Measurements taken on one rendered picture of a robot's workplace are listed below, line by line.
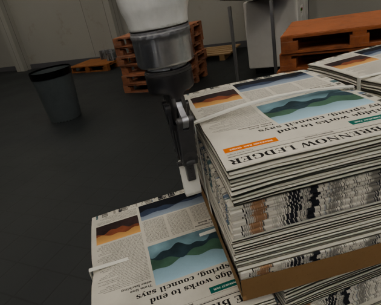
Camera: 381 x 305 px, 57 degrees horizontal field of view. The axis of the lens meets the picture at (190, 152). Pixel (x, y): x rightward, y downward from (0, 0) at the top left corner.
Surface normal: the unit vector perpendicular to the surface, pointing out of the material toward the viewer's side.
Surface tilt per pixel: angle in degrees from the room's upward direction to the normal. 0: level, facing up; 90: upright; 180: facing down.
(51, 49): 90
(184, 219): 1
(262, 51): 90
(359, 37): 90
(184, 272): 1
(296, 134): 2
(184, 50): 90
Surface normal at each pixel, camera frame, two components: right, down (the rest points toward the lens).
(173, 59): 0.33, 0.36
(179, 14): 0.78, 0.32
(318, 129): -0.15, -0.88
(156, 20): 0.12, 0.58
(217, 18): -0.40, 0.46
